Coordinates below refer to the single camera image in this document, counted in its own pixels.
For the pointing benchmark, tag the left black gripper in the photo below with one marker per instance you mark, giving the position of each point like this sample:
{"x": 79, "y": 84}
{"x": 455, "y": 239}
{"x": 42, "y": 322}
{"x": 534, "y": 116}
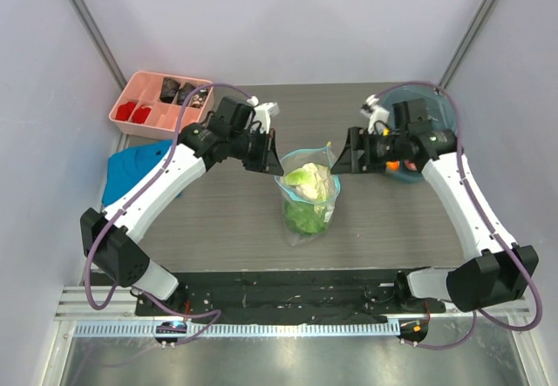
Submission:
{"x": 268, "y": 159}

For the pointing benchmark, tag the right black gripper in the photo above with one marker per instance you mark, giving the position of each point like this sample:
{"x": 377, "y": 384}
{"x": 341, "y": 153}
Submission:
{"x": 355, "y": 150}

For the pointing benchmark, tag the white cauliflower toy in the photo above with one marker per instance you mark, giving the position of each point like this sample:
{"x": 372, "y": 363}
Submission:
{"x": 312, "y": 182}

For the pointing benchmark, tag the clear zip top bag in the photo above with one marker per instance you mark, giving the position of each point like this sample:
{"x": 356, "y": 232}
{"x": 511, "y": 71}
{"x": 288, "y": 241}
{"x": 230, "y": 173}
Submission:
{"x": 290, "y": 162}

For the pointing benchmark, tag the orange green mango toy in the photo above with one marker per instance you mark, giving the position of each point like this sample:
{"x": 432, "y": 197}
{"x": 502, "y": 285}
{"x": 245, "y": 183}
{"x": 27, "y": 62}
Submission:
{"x": 392, "y": 166}

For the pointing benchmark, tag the green lettuce toy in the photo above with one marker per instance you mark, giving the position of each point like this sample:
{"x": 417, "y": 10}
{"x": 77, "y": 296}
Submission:
{"x": 305, "y": 218}

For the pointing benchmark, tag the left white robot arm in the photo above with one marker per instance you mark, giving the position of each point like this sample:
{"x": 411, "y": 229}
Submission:
{"x": 236, "y": 129}

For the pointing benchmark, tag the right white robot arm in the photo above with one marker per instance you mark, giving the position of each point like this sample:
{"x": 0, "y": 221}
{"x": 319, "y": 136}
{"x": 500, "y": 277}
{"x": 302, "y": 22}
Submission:
{"x": 495, "y": 266}

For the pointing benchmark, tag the dark patterned roll three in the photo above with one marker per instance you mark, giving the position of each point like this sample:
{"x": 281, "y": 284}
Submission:
{"x": 198, "y": 100}

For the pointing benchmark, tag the teal plastic basin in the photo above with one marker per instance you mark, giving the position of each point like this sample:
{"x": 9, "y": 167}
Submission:
{"x": 439, "y": 108}

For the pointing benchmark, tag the dark patterned roll two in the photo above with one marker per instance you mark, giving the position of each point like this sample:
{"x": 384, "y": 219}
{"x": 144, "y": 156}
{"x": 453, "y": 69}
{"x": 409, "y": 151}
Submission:
{"x": 183, "y": 92}

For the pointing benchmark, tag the dark patterned roll one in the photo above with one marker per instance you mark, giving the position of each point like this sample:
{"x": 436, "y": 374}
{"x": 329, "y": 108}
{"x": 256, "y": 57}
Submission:
{"x": 169, "y": 89}

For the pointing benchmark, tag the pink compartment tray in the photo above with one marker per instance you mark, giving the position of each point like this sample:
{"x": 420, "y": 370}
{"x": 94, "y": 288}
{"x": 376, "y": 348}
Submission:
{"x": 144, "y": 88}

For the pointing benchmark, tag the red item right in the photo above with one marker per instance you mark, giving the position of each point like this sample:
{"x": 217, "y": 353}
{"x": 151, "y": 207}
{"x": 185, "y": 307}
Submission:
{"x": 140, "y": 114}

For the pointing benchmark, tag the red item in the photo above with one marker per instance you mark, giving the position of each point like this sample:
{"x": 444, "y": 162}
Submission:
{"x": 125, "y": 111}
{"x": 140, "y": 114}

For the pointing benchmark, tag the blue folded cloth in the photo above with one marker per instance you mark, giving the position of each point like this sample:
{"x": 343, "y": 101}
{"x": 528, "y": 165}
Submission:
{"x": 127, "y": 168}

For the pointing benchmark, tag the red item left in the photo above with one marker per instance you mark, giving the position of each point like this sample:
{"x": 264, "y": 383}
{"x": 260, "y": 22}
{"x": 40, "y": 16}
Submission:
{"x": 125, "y": 111}

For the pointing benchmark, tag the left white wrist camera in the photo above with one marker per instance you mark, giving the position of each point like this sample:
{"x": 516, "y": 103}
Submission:
{"x": 260, "y": 118}

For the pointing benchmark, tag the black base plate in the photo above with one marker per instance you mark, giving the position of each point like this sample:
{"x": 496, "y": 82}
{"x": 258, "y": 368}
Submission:
{"x": 294, "y": 297}

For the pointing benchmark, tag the white slotted cable duct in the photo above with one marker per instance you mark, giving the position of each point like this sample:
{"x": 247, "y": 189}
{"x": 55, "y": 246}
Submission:
{"x": 168, "y": 329}

